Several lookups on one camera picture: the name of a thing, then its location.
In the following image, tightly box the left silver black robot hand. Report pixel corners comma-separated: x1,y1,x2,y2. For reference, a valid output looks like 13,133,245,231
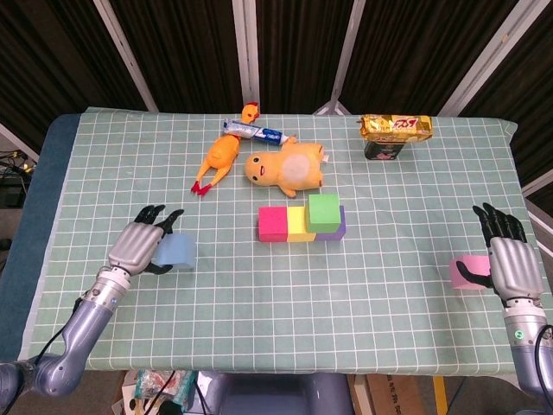
106,203,186,277

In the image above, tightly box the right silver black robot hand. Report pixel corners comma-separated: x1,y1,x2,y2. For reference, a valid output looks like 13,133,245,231
455,201,546,309

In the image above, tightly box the blue foam cube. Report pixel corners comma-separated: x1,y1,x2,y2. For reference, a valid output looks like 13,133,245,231
154,234,195,272

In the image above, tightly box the magenta foam cube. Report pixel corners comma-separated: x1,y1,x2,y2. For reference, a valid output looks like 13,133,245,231
257,206,289,243

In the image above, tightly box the purple foam cube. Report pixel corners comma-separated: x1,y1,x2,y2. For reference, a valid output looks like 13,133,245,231
314,205,349,242

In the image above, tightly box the green foam cube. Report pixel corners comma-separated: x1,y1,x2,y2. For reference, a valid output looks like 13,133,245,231
305,193,342,234

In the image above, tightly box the light pink foam cube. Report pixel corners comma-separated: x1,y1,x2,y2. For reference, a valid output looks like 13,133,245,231
448,253,493,291

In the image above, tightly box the orange rubber chicken toy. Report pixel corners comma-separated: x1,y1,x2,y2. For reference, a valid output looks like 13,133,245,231
191,101,262,197

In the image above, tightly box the black equipment box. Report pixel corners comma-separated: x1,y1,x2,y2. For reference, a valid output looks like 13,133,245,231
0,172,29,208

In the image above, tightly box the green checked tablecloth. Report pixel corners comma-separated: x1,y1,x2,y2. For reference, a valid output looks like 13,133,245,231
19,106,543,375

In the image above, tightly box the green snack bag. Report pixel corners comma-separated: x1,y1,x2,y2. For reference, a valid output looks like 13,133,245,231
131,370,198,410

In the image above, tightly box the yellow table leg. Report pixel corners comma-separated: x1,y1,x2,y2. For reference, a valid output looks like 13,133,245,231
433,375,448,415

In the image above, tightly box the yellow foam cube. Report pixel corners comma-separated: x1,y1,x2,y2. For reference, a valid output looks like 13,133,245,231
285,206,318,243

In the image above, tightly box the silver blue toothpaste tube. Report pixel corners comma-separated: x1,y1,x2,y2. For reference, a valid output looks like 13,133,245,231
222,119,289,146

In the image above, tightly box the brown cardboard box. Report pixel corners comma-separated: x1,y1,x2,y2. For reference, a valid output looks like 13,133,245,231
348,373,437,415

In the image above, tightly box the yellow plush duck toy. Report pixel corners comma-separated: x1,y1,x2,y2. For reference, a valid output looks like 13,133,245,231
244,135,329,200

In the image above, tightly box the dark green tin can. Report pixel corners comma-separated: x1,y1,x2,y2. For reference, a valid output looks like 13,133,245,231
363,137,406,163

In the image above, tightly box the gold biscuit packet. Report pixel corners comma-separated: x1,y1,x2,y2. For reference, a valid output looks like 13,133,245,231
359,113,434,142

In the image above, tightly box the grey-blue robot torso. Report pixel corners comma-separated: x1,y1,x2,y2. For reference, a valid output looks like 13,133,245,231
192,372,355,415

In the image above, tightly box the white frame post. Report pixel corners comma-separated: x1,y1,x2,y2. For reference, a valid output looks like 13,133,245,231
232,0,260,114
0,122,42,162
92,0,159,113
438,0,543,117
524,197,553,256
313,0,368,116
521,169,553,200

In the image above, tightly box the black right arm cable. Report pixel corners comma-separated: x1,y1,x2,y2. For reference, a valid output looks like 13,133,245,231
533,323,553,390

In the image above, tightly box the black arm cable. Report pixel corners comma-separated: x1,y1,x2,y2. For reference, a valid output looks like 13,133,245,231
25,296,86,368
533,323,553,390

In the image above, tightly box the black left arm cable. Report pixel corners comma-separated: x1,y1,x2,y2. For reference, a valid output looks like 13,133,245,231
25,296,86,368

